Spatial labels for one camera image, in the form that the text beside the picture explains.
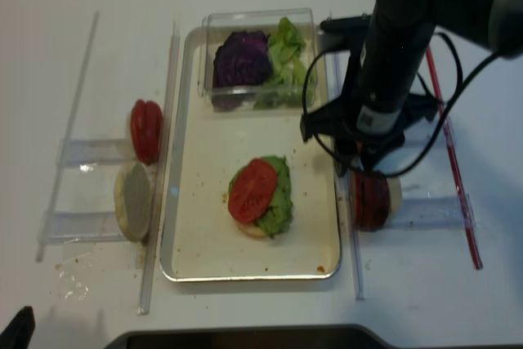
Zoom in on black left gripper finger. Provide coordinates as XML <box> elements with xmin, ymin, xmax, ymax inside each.
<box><xmin>0</xmin><ymin>306</ymin><xmax>35</xmax><ymax>349</ymax></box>

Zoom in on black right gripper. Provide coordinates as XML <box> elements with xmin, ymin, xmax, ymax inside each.
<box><xmin>300</xmin><ymin>93</ymin><xmax>437</xmax><ymax>171</ymax></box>

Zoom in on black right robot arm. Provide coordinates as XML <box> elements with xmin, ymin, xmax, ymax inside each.
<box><xmin>300</xmin><ymin>0</ymin><xmax>522</xmax><ymax>177</ymax></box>

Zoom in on meat patty slices stack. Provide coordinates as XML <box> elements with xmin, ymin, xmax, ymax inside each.
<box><xmin>351</xmin><ymin>172</ymin><xmax>391</xmax><ymax>231</ymax></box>

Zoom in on green lettuce on bun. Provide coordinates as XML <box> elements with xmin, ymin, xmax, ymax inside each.
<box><xmin>228</xmin><ymin>155</ymin><xmax>293</xmax><ymax>236</ymax></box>

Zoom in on green lettuce leaves in container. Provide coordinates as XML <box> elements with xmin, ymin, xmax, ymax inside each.
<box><xmin>253</xmin><ymin>16</ymin><xmax>316</xmax><ymax>110</ymax></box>

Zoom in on tomato slice on bun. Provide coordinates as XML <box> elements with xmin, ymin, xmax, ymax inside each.
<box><xmin>228</xmin><ymin>159</ymin><xmax>277</xmax><ymax>224</ymax></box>

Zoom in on upright bread bun slice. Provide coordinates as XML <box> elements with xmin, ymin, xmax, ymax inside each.
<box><xmin>114</xmin><ymin>162</ymin><xmax>153</xmax><ymax>243</ymax></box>

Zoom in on red tomato slices stack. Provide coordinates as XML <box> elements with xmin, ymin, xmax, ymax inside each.
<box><xmin>130</xmin><ymin>100</ymin><xmax>163</xmax><ymax>166</ymax></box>

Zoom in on clear adhesive tape patch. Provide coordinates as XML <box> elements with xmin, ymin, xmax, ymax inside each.
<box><xmin>56</xmin><ymin>253</ymin><xmax>92</xmax><ymax>302</ymax></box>

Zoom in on clear acrylic inner right strip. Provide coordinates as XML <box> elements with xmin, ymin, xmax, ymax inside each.
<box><xmin>329</xmin><ymin>9</ymin><xmax>367</xmax><ymax>301</ymax></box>

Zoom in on clear acrylic strip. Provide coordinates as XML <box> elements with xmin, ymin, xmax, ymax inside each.
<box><xmin>137</xmin><ymin>22</ymin><xmax>180</xmax><ymax>316</ymax></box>
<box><xmin>35</xmin><ymin>11</ymin><xmax>100</xmax><ymax>263</ymax></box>
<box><xmin>329</xmin><ymin>9</ymin><xmax>367</xmax><ymax>301</ymax></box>

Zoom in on red acrylic outer right strip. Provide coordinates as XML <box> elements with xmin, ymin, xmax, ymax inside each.
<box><xmin>426</xmin><ymin>47</ymin><xmax>483</xmax><ymax>271</ymax></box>

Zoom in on bottom bun on tray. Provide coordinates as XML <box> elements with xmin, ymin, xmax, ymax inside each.
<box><xmin>235</xmin><ymin>221</ymin><xmax>275</xmax><ymax>239</ymax></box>

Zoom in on clear plastic vegetable container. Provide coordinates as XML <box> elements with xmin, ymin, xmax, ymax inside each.
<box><xmin>198</xmin><ymin>8</ymin><xmax>317</xmax><ymax>112</ymax></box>

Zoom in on purple cabbage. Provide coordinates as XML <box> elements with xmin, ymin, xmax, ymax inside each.
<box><xmin>212</xmin><ymin>30</ymin><xmax>272</xmax><ymax>111</ymax></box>

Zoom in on silver metal tray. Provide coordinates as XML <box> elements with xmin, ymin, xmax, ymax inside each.
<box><xmin>159</xmin><ymin>29</ymin><xmax>342</xmax><ymax>282</ymax></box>

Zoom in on black monitor edge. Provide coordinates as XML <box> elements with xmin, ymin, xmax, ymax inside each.
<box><xmin>105</xmin><ymin>324</ymin><xmax>394</xmax><ymax>348</ymax></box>

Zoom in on clear acrylic inner left strip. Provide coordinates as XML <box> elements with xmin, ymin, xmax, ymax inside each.
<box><xmin>137</xmin><ymin>22</ymin><xmax>180</xmax><ymax>316</ymax></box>

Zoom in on clear acrylic outer left strip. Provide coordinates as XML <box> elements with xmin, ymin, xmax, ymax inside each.
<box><xmin>35</xmin><ymin>11</ymin><xmax>100</xmax><ymax>263</ymax></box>

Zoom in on clear acrylic rail lower right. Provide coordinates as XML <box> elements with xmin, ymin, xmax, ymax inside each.
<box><xmin>383</xmin><ymin>196</ymin><xmax>476</xmax><ymax>230</ymax></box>

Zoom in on clear acrylic rail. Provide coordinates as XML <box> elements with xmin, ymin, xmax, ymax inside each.
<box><xmin>38</xmin><ymin>212</ymin><xmax>126</xmax><ymax>244</ymax></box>
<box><xmin>383</xmin><ymin>196</ymin><xmax>476</xmax><ymax>230</ymax></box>
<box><xmin>56</xmin><ymin>139</ymin><xmax>136</xmax><ymax>168</ymax></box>

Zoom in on black cable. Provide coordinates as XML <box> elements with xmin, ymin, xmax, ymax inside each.
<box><xmin>301</xmin><ymin>32</ymin><xmax>502</xmax><ymax>177</ymax></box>

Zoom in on clear acrylic rail lower left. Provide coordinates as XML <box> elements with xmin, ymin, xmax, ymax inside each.
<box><xmin>38</xmin><ymin>212</ymin><xmax>126</xmax><ymax>244</ymax></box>

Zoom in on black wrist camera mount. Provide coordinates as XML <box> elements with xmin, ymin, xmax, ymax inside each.
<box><xmin>320</xmin><ymin>14</ymin><xmax>370</xmax><ymax>34</ymax></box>

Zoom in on clear acrylic rail upper left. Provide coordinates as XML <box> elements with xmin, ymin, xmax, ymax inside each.
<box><xmin>56</xmin><ymin>139</ymin><xmax>136</xmax><ymax>168</ymax></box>

